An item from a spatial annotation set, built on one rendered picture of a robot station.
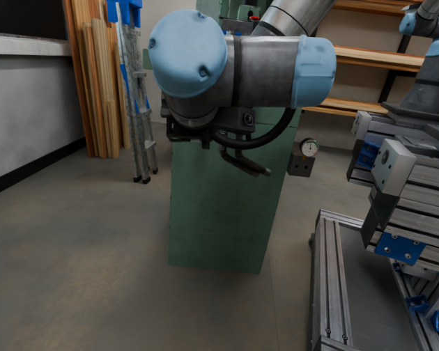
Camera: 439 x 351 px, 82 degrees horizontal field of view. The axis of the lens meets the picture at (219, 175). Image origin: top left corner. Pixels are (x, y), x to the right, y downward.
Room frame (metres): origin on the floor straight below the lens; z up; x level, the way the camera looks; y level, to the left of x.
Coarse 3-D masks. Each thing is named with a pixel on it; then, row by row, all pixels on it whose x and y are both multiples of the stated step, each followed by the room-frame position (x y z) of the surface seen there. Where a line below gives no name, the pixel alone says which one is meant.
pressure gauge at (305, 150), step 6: (300, 144) 0.85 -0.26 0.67; (306, 144) 0.84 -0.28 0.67; (312, 144) 0.84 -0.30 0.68; (318, 144) 0.83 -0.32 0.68; (300, 150) 0.84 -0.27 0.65; (306, 150) 0.84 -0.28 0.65; (312, 150) 0.84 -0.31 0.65; (318, 150) 0.83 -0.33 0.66; (306, 156) 0.83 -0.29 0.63; (312, 156) 0.83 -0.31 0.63
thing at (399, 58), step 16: (352, 0) 2.87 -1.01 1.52; (368, 0) 2.82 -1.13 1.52; (384, 0) 2.81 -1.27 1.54; (400, 0) 2.80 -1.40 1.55; (416, 0) 2.75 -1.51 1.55; (400, 16) 3.15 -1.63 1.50; (336, 48) 2.84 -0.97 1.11; (352, 48) 2.83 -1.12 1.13; (400, 48) 3.23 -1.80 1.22; (352, 64) 3.07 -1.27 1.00; (368, 64) 2.79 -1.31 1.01; (384, 64) 2.78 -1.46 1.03; (400, 64) 2.78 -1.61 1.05; (416, 64) 2.71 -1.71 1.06; (384, 96) 3.21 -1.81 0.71; (304, 112) 2.89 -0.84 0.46; (336, 112) 2.79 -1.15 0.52; (352, 112) 2.79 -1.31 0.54; (384, 112) 2.79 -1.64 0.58
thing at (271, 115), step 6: (252, 108) 0.89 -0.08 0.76; (258, 108) 0.89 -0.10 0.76; (264, 108) 0.89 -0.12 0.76; (270, 108) 0.89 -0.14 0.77; (276, 108) 0.89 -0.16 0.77; (282, 108) 0.89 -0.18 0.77; (300, 108) 0.90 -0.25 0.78; (258, 114) 0.89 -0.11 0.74; (264, 114) 0.89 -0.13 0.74; (270, 114) 0.89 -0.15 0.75; (276, 114) 0.89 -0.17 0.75; (282, 114) 0.89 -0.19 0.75; (294, 114) 0.90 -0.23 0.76; (258, 120) 0.89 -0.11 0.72; (264, 120) 0.89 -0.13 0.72; (270, 120) 0.89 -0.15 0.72; (276, 120) 0.89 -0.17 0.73; (294, 120) 0.90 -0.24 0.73; (288, 126) 0.90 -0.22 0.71; (294, 126) 0.90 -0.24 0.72
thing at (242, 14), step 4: (240, 8) 1.00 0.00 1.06; (244, 8) 1.00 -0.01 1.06; (248, 8) 1.00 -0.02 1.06; (252, 8) 1.00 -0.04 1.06; (256, 8) 1.00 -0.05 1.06; (260, 8) 1.01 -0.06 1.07; (240, 12) 1.00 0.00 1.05; (244, 12) 1.00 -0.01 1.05; (256, 12) 1.00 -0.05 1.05; (240, 16) 1.00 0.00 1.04; (244, 16) 1.00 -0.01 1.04; (256, 16) 1.00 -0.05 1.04; (248, 20) 1.00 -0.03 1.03
